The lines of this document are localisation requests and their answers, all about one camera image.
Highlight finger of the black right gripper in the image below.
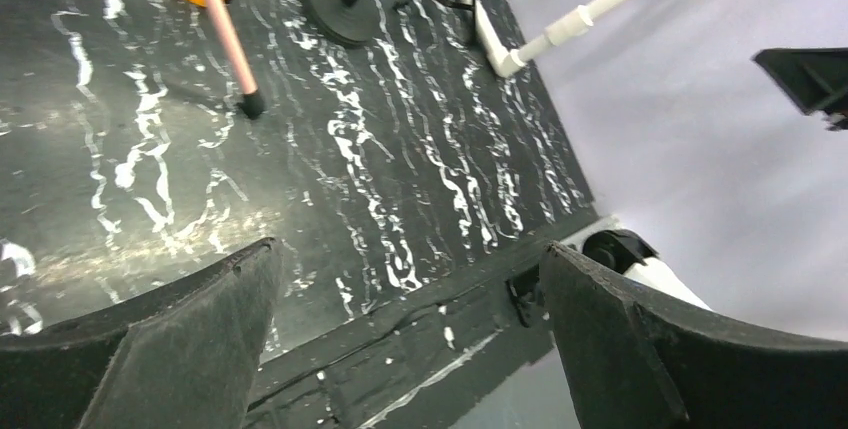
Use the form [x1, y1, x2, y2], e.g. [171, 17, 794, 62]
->
[752, 47, 847, 131]

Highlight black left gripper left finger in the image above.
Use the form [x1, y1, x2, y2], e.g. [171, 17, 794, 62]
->
[1, 238, 283, 428]

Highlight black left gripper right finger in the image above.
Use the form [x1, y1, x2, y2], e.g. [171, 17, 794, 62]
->
[540, 243, 847, 428]

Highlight black microphone stand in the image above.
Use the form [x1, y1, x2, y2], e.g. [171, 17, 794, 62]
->
[301, 0, 380, 48]

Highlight pink music stand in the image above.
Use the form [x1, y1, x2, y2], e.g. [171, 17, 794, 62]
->
[203, 0, 265, 120]

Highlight right robot arm base mount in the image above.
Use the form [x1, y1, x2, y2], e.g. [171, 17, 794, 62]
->
[506, 217, 713, 329]

